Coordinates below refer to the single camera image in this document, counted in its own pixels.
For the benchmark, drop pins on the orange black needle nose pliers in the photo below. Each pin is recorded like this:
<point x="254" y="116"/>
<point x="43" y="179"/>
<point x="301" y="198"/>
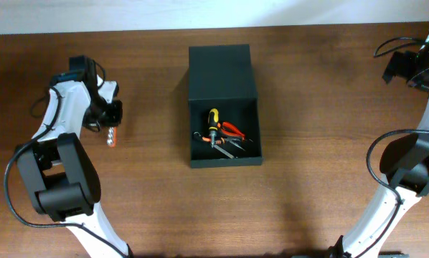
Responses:
<point x="225" y="140"/>

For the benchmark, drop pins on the orange socket bit holder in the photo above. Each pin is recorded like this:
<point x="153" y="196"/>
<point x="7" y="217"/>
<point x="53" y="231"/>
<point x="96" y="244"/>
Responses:
<point x="112" y="137"/>

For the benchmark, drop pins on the red black cutting pliers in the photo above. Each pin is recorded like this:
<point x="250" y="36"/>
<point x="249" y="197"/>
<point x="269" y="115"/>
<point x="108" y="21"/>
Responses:
<point x="231" y="131"/>

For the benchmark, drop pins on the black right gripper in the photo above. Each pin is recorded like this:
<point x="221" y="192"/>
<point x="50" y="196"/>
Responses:
<point x="399" y="65"/>

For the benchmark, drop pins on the black yellow stubby screwdriver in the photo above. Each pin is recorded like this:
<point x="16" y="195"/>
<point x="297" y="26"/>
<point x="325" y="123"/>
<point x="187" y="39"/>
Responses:
<point x="213" y="120"/>

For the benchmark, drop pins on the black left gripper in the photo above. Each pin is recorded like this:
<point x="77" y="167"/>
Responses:
<point x="113" y="121"/>

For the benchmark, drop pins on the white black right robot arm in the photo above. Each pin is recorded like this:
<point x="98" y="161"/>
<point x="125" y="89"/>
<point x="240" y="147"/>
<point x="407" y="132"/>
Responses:
<point x="404" y="164"/>

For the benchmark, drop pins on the black box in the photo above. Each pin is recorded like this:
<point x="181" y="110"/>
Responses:
<point x="221" y="77"/>

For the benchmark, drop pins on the silver ratchet wrench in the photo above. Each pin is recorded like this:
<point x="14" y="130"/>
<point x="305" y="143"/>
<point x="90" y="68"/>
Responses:
<point x="216" y="145"/>

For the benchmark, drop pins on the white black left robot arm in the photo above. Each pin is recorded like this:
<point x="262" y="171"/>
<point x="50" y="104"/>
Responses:
<point x="58" y="174"/>

